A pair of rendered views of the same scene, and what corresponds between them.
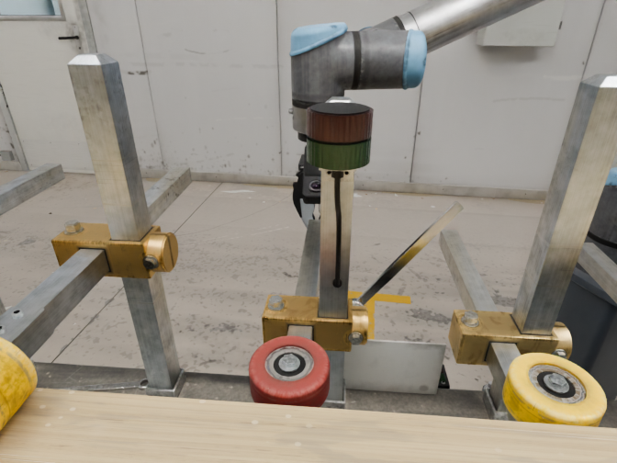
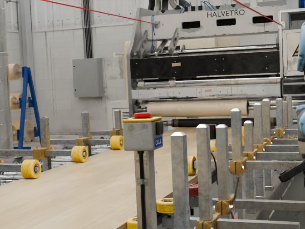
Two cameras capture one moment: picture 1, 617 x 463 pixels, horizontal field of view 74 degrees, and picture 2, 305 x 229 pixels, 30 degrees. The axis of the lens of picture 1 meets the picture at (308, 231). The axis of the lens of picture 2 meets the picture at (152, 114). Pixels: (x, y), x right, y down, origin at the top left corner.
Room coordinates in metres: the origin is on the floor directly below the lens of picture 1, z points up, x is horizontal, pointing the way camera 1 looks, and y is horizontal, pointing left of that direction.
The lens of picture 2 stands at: (0.72, -2.01, 1.31)
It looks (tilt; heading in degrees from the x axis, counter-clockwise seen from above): 4 degrees down; 106
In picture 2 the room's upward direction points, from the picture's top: 3 degrees counter-clockwise
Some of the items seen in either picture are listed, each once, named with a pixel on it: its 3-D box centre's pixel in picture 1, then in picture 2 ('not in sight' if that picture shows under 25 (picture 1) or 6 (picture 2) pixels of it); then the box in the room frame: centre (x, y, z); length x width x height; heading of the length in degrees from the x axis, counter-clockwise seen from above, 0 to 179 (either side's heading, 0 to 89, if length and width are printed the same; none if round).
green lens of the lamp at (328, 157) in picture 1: (338, 148); (209, 135); (0.38, -0.03, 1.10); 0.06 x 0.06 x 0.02
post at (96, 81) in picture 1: (138, 258); (238, 169); (0.44, 0.22, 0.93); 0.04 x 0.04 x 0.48; 85
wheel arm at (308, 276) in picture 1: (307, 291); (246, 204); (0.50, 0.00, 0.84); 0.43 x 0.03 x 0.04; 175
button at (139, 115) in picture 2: not in sight; (142, 116); (0.36, -0.79, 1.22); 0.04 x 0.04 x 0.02
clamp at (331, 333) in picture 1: (315, 323); (224, 204); (0.42, -0.01, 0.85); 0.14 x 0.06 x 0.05; 85
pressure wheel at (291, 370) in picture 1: (290, 399); (191, 199); (0.29, 0.02, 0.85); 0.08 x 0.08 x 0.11
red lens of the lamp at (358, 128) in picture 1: (339, 121); (208, 128); (0.38, -0.03, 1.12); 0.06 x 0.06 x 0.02
